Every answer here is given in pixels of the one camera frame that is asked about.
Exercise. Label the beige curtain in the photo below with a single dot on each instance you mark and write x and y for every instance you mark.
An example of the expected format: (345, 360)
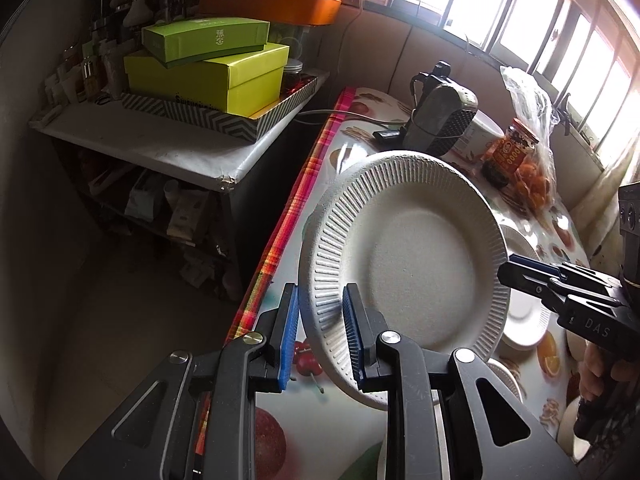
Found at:
(596, 214)

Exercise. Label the lower yellow-green box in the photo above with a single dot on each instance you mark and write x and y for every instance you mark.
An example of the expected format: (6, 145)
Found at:
(241, 84)

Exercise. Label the plastic bag of oranges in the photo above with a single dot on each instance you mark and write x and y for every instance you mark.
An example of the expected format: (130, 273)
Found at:
(535, 178)

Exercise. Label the top green box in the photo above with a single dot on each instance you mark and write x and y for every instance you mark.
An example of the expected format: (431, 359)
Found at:
(203, 38)

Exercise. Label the printed food tablecloth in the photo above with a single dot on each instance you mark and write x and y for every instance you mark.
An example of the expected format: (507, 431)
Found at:
(314, 430)

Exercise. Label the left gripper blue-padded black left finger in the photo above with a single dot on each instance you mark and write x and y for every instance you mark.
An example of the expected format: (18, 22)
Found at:
(194, 416)

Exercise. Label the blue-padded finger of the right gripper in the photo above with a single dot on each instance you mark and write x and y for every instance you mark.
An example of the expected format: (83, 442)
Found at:
(537, 272)

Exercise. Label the white cardboard cup box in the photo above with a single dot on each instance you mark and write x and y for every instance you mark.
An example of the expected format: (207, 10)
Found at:
(478, 137)

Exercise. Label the white paper plate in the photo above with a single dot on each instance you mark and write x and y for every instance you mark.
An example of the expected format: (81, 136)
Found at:
(505, 375)
(527, 320)
(423, 247)

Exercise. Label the sauce jar red label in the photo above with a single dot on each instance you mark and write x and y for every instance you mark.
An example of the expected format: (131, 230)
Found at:
(505, 156)

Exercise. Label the zigzag patterned tray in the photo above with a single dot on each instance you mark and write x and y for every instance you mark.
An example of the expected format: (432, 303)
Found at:
(248, 129)

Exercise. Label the grey side table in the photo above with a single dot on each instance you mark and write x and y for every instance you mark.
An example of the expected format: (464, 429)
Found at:
(203, 157)

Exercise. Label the person's right hand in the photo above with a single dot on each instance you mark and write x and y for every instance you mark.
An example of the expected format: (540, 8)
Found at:
(593, 367)

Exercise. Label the plaid colourful blanket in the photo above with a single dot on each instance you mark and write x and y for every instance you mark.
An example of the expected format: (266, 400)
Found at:
(304, 184)

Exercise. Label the grey black heater appliance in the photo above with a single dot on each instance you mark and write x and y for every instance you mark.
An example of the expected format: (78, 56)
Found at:
(442, 110)

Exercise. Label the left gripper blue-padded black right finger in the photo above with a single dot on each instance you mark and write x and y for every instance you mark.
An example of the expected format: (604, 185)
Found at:
(448, 415)

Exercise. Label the orange box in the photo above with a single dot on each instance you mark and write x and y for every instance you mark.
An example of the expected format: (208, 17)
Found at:
(291, 12)

